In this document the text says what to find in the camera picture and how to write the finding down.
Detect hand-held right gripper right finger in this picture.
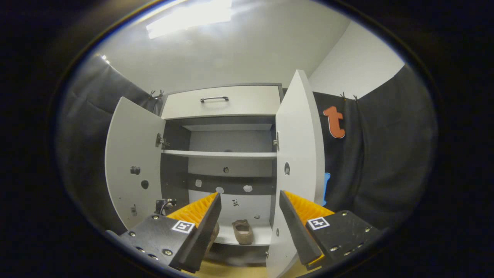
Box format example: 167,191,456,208
279,190,382,271

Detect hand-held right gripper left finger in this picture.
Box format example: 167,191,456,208
116,192,222,273

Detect brown shoe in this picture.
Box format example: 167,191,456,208
205,222,220,253
232,219,254,246

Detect white shoe cabinet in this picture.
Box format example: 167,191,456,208
160,83,284,267

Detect white cabinet shelf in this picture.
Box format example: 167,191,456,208
161,149,277,160

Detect white cabinet drawer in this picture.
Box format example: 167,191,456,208
161,85,281,120

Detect black backdrop cloth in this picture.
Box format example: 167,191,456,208
311,65,438,230
58,54,162,232

